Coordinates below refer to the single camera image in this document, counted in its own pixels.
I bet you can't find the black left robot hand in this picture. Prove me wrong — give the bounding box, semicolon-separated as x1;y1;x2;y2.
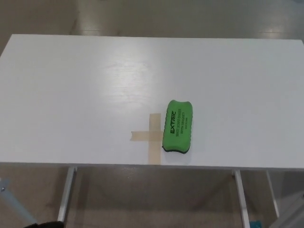
25;220;65;228

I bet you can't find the green whiteboard eraser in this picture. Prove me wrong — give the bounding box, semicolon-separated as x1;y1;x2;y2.
161;99;194;153

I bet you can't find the white table leg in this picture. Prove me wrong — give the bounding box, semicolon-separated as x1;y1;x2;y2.
266;170;280;218
234;170;250;228
57;167;78;223

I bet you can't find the blue-grey metal stand bar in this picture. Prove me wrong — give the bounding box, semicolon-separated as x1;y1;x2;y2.
0;178;36;224

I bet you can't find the grey metal stand bar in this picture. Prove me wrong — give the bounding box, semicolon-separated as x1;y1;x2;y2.
273;190;304;228

